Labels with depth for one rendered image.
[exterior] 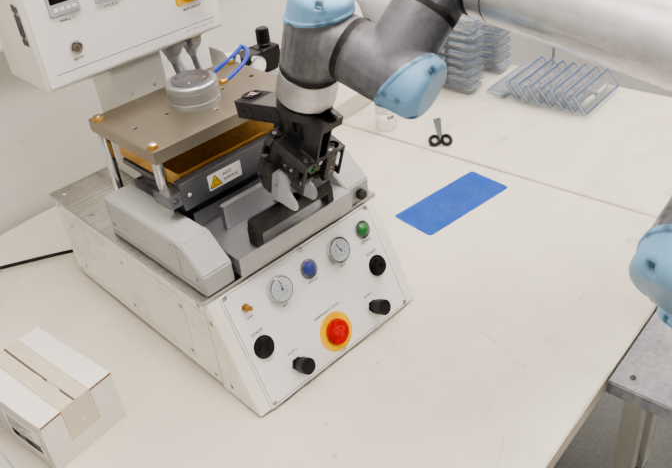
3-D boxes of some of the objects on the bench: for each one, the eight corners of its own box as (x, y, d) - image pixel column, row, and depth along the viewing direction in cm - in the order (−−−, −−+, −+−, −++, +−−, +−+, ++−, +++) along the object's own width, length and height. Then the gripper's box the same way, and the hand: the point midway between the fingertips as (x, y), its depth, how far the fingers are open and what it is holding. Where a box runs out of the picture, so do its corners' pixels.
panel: (271, 409, 106) (217, 297, 101) (407, 302, 122) (365, 202, 118) (279, 411, 104) (224, 298, 100) (415, 303, 121) (373, 201, 116)
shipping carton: (-14, 415, 111) (-37, 373, 106) (60, 363, 119) (42, 322, 114) (52, 477, 100) (30, 433, 95) (129, 416, 108) (112, 373, 103)
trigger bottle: (338, 71, 195) (329, -23, 181) (336, 60, 202) (327, -32, 188) (371, 67, 195) (364, -27, 181) (367, 56, 202) (360, -36, 188)
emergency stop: (329, 349, 113) (319, 326, 112) (347, 335, 115) (337, 313, 114) (335, 350, 112) (325, 327, 111) (353, 336, 114) (344, 313, 113)
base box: (81, 273, 139) (52, 197, 129) (236, 188, 159) (221, 117, 149) (261, 419, 105) (241, 331, 95) (428, 287, 125) (425, 204, 116)
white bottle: (376, 122, 178) (372, 66, 170) (397, 122, 178) (393, 65, 169) (375, 132, 174) (370, 75, 166) (396, 131, 173) (392, 74, 165)
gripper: (306, 134, 86) (288, 247, 102) (359, 106, 91) (334, 217, 107) (259, 95, 90) (248, 210, 105) (312, 69, 95) (294, 183, 110)
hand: (279, 196), depth 106 cm, fingers closed, pressing on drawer
